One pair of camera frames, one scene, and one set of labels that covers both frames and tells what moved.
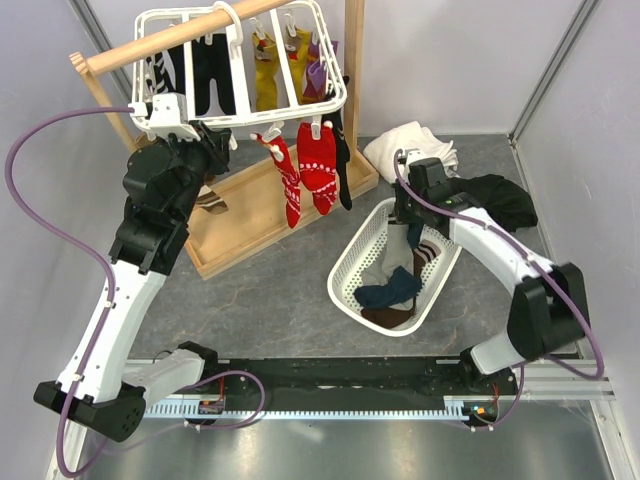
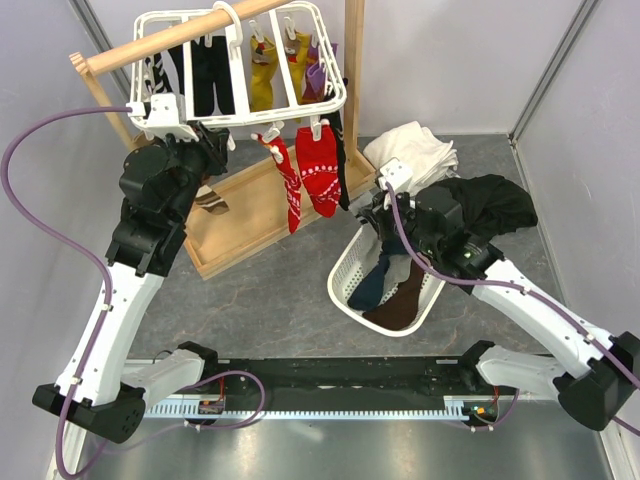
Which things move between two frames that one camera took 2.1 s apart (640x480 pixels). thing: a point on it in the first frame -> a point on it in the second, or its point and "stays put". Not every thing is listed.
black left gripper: [215, 144] stays put
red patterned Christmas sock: [317, 165] stays put
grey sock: [398, 252] -> [398, 272]
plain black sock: [212, 61] stays put
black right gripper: [402, 216] -> [378, 215]
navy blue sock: [401, 284] -> [367, 295]
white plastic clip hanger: [214, 67] stays put
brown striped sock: [208, 199] stays put
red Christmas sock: [289, 175] stays put
